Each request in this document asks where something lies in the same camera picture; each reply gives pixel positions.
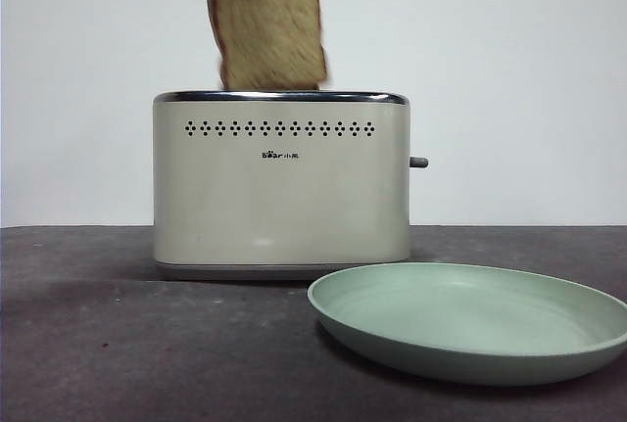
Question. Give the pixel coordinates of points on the cream toaster with chrome top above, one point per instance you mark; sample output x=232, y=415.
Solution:
x=274, y=197

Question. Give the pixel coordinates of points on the grey toaster lever knob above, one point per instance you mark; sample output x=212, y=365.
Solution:
x=419, y=163

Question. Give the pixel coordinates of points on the large toasted bread slice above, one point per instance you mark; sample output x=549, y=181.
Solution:
x=269, y=35

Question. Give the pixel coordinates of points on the pale green round plate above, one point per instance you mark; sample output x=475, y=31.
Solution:
x=465, y=314

